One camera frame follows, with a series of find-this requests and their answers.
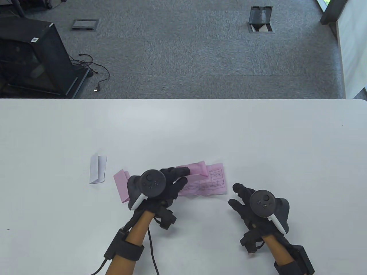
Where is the person's left hand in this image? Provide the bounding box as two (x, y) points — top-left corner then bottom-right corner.
(130, 167), (191, 224)

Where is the person's right hand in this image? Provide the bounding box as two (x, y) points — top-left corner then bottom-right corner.
(229, 183), (276, 237)

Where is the pink paper invoice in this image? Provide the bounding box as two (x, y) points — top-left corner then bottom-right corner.
(176, 161), (209, 178)
(178, 163), (229, 197)
(113, 169), (131, 204)

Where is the white paper invoice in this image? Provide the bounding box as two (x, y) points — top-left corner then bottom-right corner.
(89, 156), (108, 184)

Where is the person's right forearm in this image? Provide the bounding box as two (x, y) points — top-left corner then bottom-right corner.
(262, 232), (296, 265)

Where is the person's left forearm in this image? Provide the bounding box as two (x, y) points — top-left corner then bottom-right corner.
(106, 211), (157, 275)

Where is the black wrist pack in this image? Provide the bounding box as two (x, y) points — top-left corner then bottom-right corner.
(290, 245), (315, 275)
(104, 228), (127, 260)

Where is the black cabinet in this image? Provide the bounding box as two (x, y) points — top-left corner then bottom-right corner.
(0, 16), (90, 99)

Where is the closed grey floor socket box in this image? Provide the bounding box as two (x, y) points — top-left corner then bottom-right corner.
(71, 19), (100, 32)

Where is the open grey floor socket box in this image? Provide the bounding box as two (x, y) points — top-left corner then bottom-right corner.
(248, 6), (275, 34)

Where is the white partition panel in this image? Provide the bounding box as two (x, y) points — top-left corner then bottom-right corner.
(335, 0), (367, 99)

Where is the dark grey pillar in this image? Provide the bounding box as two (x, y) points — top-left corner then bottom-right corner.
(320, 0), (349, 25)

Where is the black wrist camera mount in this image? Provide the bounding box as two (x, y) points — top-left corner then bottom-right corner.
(240, 229), (266, 255)
(155, 208), (177, 230)

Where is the black wrist strap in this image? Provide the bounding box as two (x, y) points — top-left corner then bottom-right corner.
(115, 239), (145, 261)
(274, 259), (299, 275)

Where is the black floor cable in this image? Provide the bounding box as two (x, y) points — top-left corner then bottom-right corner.
(70, 53), (110, 93)

